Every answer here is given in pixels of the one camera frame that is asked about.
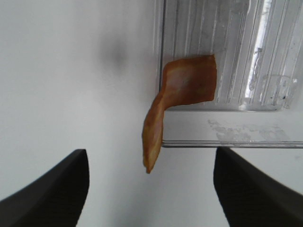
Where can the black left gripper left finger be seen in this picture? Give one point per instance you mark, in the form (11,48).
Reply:
(55,199)

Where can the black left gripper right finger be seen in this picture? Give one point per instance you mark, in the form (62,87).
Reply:
(251,198)

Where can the bacon strip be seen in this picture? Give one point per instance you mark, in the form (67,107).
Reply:
(184,82)

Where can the clear plastic left tray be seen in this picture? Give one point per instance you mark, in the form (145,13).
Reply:
(258,48)

